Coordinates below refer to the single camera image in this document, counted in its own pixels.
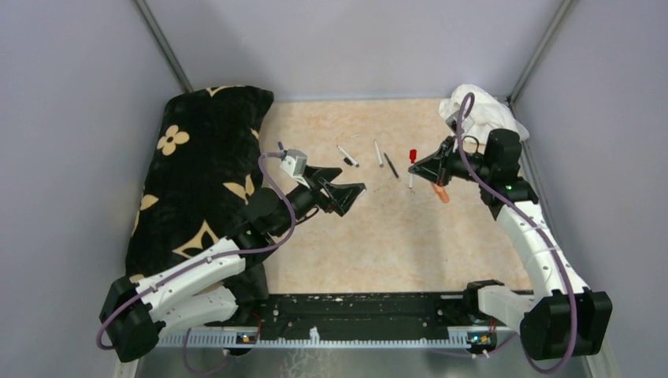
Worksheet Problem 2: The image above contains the thin black pen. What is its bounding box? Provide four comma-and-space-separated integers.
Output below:
383, 152, 400, 181

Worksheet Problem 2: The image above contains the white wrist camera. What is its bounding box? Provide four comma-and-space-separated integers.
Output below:
280, 149, 309, 187
444, 113, 458, 133

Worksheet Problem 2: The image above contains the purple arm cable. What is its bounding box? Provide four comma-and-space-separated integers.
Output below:
428, 91, 578, 375
95, 151, 299, 378

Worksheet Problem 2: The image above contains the white purple-tip marker pen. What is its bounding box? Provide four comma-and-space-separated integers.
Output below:
336, 145, 360, 168

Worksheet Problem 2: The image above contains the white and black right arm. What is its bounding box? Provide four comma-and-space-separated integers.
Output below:
408, 129, 613, 361

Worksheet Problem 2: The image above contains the aluminium corner post right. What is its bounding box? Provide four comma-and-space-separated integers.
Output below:
507, 0, 579, 108

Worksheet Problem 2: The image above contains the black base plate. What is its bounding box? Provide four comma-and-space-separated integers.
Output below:
218, 292, 503, 345

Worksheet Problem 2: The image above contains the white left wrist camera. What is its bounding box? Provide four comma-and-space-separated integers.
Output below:
280, 149, 309, 187

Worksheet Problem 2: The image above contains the white crumpled cloth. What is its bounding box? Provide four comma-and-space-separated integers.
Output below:
438, 84, 530, 145

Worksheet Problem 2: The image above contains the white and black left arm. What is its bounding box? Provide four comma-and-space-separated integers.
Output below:
96, 165, 366, 362

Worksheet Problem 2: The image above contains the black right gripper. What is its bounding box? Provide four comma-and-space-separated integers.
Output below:
410, 135, 494, 187

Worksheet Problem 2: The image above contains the aluminium corner post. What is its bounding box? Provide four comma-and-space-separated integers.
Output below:
507, 0, 579, 108
132, 0, 194, 93

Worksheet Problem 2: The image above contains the white red-cap marker pen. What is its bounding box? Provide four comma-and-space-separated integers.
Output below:
408, 149, 417, 190

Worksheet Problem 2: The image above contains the slotted cable duct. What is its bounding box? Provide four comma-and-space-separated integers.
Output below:
156, 327, 471, 350

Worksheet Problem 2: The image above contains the orange highlighter pen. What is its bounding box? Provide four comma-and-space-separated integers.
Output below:
432, 183, 450, 203

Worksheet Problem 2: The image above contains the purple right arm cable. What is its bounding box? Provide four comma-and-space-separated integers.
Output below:
428, 91, 578, 375

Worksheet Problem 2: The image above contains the aluminium corner post left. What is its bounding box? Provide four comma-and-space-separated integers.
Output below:
132, 0, 194, 93

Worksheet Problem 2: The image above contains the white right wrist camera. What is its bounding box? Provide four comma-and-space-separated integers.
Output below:
444, 113, 458, 133

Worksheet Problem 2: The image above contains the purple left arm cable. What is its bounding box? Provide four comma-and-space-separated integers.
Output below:
95, 151, 299, 378

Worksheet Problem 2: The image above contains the black floral blanket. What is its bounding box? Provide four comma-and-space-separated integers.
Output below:
125, 86, 274, 283

